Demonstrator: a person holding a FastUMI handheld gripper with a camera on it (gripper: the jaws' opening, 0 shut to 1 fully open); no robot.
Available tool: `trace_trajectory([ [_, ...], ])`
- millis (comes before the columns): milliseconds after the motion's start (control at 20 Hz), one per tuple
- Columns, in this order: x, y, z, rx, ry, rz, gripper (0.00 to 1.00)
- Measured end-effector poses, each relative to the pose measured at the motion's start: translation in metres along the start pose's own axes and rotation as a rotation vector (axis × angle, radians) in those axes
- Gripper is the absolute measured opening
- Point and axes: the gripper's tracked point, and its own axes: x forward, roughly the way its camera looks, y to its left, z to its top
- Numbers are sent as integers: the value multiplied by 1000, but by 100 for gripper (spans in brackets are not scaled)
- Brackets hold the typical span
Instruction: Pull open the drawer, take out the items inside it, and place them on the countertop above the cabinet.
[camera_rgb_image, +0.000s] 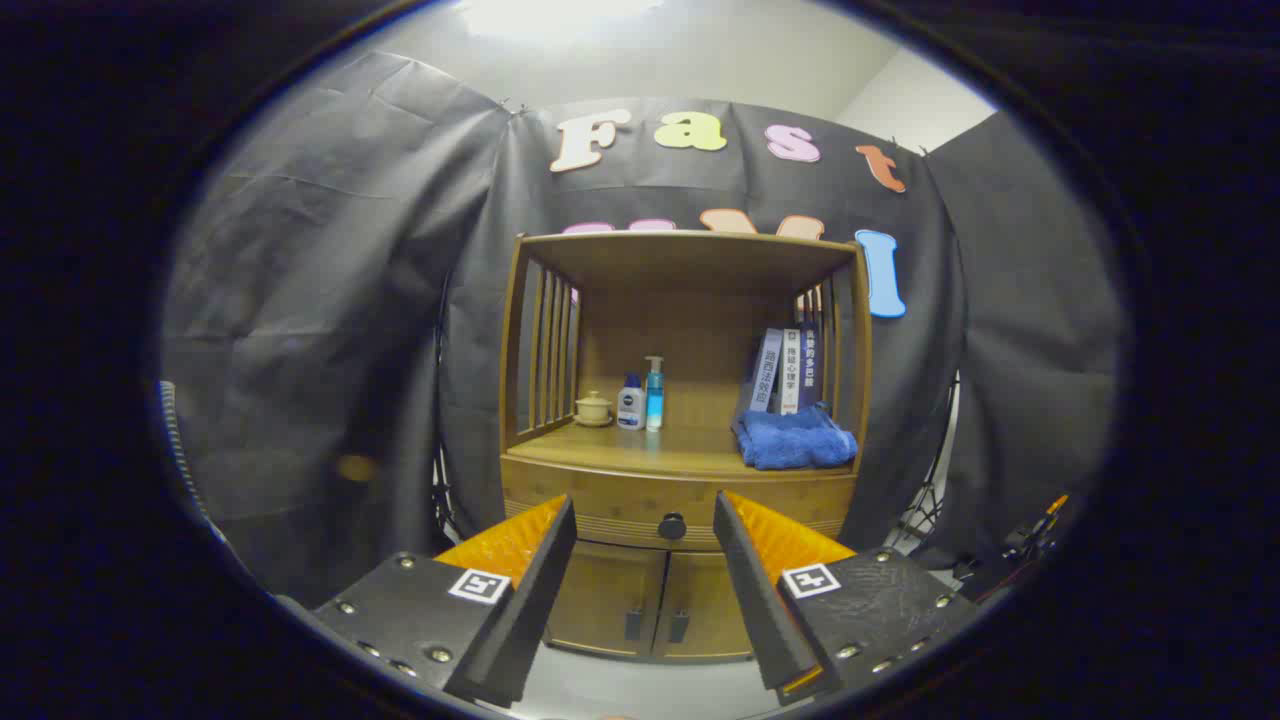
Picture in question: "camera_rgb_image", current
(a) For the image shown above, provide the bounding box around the wooden cabinet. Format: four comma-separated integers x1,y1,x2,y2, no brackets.
498,230,873,665

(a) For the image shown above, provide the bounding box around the grey book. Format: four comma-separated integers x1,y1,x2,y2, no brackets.
735,328,784,421

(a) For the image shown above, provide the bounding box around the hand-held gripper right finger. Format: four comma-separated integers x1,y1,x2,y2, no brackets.
712,490,981,707

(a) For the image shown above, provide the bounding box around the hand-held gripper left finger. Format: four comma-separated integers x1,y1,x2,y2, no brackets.
313,494,579,707

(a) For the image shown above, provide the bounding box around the blue towel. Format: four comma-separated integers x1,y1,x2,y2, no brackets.
738,402,859,471

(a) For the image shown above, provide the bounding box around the wooden cabinet door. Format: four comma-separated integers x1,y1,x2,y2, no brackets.
652,550,753,663
545,541,669,659

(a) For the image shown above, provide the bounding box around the white spine book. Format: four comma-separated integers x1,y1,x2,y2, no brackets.
780,328,802,415

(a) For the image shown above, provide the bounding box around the black light stand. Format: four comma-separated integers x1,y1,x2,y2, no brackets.
888,375,963,553
430,270,461,541

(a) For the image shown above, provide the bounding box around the black device with orange tip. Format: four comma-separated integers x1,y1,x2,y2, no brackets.
955,493,1071,601

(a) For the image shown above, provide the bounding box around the wooden countertop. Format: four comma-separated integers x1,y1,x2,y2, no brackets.
508,385,856,479

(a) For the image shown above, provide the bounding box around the wooden drawer with black knob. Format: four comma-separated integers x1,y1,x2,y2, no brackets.
500,455,858,551

